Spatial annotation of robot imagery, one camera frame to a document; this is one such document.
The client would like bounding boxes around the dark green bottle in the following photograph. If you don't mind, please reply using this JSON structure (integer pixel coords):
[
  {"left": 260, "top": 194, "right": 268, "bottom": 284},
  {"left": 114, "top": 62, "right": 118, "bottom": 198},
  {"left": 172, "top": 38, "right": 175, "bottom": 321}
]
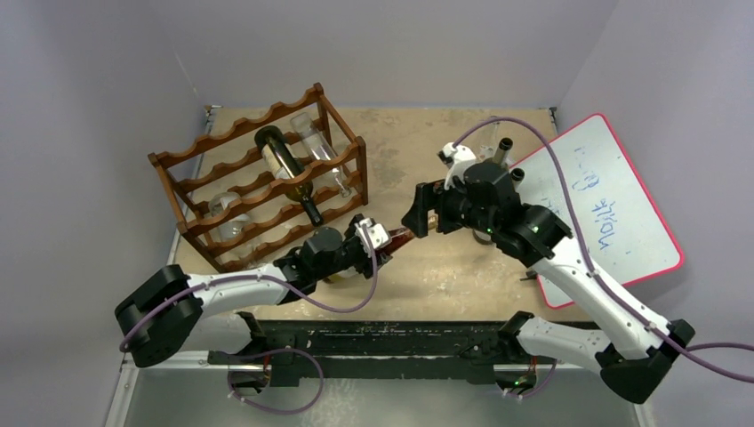
[{"left": 493, "top": 137, "right": 514, "bottom": 168}]

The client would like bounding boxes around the clear glass wine bottle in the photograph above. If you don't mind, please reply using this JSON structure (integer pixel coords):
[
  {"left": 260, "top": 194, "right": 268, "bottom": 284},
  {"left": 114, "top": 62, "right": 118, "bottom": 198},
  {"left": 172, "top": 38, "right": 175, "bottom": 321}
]
[{"left": 478, "top": 122, "right": 500, "bottom": 162}]

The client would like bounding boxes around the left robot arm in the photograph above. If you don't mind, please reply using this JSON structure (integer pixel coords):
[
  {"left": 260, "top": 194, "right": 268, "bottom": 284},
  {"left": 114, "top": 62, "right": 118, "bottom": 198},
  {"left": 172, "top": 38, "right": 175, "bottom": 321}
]
[{"left": 115, "top": 214, "right": 392, "bottom": 367}]

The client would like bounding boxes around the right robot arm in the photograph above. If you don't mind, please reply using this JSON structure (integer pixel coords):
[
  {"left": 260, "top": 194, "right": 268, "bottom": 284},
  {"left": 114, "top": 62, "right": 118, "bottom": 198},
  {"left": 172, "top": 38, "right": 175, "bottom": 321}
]
[{"left": 401, "top": 162, "right": 695, "bottom": 404}]

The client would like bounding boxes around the short clear glass in rack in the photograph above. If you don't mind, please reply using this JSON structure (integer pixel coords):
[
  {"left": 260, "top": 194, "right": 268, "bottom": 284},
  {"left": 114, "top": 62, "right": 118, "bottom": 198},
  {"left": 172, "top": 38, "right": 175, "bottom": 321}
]
[{"left": 207, "top": 191, "right": 254, "bottom": 244}]

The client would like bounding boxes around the wooden wine rack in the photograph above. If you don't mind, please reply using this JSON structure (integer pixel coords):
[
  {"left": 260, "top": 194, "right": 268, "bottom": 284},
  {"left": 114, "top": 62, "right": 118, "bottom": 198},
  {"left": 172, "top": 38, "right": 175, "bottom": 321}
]
[{"left": 148, "top": 84, "right": 369, "bottom": 272}]

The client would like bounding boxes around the black whiteboard clip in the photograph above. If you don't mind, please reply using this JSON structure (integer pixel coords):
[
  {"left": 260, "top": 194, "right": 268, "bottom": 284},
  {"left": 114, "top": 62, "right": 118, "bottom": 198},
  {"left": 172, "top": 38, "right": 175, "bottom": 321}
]
[{"left": 519, "top": 270, "right": 538, "bottom": 281}]

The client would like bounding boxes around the pink-framed whiteboard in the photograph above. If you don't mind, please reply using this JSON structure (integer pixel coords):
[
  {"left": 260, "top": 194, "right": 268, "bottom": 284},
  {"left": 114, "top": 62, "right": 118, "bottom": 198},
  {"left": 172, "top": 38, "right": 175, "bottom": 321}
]
[{"left": 500, "top": 113, "right": 685, "bottom": 286}]

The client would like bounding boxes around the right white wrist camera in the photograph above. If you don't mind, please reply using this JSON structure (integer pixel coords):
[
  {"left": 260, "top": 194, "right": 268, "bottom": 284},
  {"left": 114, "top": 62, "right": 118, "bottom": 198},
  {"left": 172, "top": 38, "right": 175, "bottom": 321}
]
[{"left": 437, "top": 142, "right": 477, "bottom": 190}]

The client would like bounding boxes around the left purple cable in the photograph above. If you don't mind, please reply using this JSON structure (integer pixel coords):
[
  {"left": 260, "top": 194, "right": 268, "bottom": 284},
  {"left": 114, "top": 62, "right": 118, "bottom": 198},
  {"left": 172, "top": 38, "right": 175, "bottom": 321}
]
[{"left": 118, "top": 223, "right": 380, "bottom": 355}]

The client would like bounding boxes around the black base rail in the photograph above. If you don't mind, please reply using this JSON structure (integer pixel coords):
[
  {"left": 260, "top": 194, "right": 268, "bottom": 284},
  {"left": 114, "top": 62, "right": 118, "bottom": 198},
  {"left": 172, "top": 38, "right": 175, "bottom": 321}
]
[{"left": 182, "top": 312, "right": 550, "bottom": 387}]

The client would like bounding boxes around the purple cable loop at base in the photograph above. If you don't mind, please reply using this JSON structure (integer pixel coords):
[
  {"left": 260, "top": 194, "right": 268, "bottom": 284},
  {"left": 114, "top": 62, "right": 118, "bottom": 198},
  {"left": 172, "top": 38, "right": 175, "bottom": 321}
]
[{"left": 226, "top": 347, "right": 325, "bottom": 415}]

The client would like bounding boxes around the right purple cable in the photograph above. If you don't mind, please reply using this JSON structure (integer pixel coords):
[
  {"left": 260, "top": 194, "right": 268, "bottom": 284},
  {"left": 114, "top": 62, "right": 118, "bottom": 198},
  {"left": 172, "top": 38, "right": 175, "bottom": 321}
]
[{"left": 452, "top": 116, "right": 754, "bottom": 378}]

